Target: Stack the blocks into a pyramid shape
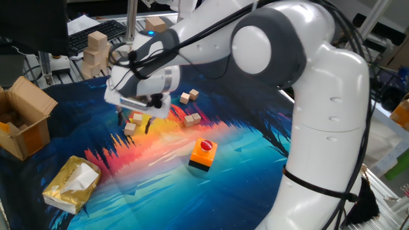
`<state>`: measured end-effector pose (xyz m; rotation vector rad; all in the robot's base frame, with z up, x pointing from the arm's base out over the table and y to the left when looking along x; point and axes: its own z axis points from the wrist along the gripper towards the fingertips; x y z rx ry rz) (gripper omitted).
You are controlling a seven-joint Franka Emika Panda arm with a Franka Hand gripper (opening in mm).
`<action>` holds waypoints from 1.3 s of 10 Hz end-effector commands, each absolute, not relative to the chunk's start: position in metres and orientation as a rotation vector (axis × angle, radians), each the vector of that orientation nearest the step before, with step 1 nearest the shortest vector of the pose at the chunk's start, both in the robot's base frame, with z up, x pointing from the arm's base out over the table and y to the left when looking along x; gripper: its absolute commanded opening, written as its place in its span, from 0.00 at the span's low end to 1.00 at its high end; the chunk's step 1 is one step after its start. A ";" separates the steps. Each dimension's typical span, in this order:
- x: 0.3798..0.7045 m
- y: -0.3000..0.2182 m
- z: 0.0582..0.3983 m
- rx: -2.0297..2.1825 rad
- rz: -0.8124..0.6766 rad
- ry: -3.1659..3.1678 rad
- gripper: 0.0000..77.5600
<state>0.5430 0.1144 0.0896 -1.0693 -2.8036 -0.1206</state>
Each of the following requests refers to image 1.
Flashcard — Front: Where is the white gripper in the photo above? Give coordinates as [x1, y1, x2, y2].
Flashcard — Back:
[104, 86, 173, 135]

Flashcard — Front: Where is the colourful forest print cloth mat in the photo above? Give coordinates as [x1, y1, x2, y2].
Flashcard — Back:
[0, 59, 295, 230]

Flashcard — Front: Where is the orange box with red button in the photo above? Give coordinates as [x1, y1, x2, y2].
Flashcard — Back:
[187, 137, 219, 173]

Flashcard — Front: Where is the gold tissue pack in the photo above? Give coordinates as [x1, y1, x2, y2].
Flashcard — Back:
[42, 155, 102, 215]

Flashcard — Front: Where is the white device with brown knob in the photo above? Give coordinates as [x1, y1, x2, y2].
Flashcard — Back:
[49, 54, 72, 76]

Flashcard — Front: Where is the black computer keyboard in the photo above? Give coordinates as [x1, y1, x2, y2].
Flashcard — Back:
[67, 19, 127, 57]

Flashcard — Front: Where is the open brown cardboard box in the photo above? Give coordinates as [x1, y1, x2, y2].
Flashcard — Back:
[0, 75, 59, 161]

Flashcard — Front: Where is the white paper sheet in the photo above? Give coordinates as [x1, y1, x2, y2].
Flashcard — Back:
[66, 14, 102, 36]

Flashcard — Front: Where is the dark grey stand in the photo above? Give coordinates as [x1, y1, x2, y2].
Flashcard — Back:
[0, 52, 27, 89]

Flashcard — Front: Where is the black computer monitor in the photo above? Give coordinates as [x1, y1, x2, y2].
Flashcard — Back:
[0, 0, 70, 58]

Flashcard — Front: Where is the black fluffy duster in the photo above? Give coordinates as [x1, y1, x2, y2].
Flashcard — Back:
[346, 177, 381, 226]

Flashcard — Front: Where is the silver metal bar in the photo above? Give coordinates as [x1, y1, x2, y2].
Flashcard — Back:
[346, 0, 392, 49]

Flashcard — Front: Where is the orange yellow box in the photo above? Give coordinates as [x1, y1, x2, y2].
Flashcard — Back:
[390, 94, 409, 132]

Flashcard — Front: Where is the green plastic object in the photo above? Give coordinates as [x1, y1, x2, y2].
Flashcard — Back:
[385, 153, 409, 181]

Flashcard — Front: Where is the black equipment box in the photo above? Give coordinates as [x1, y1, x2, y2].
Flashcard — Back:
[353, 12, 406, 45]

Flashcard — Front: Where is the silver camera box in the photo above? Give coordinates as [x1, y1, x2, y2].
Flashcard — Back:
[120, 95, 151, 111]

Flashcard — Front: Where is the short aluminium post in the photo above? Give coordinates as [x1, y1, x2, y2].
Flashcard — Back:
[38, 50, 54, 86]

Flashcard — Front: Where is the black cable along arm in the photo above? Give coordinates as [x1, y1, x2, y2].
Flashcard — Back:
[107, 0, 374, 230]

